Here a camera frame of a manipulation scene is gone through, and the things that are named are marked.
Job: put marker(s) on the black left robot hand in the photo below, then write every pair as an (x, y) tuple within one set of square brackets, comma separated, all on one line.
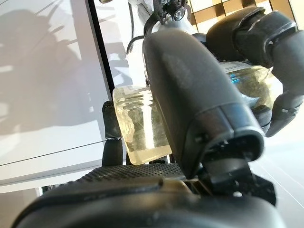
[(261, 35)]

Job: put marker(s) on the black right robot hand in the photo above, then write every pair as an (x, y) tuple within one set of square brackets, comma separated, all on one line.
[(190, 95)]

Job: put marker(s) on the yellow tea bottle green label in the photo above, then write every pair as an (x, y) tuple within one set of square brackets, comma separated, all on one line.
[(133, 114)]

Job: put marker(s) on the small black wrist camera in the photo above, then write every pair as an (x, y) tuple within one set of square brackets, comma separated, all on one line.
[(178, 13)]

